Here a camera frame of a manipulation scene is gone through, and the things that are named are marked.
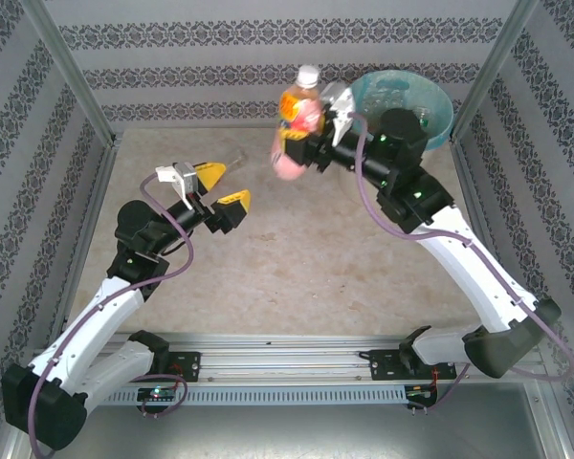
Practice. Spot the pink peach drink bottle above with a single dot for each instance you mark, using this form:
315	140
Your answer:
311	117

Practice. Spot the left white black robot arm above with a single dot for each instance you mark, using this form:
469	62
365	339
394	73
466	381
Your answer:
76	330

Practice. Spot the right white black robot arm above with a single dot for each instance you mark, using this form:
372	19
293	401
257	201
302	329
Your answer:
478	268

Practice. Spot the white bin with blue bag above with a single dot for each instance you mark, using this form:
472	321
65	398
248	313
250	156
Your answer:
440	110

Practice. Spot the small controller board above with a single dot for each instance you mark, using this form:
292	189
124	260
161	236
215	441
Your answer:
418	392
155	394

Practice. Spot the metal base panel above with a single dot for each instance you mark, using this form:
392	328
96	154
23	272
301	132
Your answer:
287	430

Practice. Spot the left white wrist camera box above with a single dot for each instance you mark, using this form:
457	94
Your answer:
184	177

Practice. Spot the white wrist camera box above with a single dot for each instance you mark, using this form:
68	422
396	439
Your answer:
342	102
184	177

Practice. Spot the aluminium side rail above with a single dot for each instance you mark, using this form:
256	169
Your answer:
473	191
95	201

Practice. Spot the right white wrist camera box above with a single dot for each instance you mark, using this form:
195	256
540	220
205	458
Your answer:
342	102

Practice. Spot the aluminium frame post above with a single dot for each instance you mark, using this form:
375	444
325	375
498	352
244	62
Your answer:
63	62
497	62

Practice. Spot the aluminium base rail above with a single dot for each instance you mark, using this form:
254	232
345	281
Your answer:
287	363

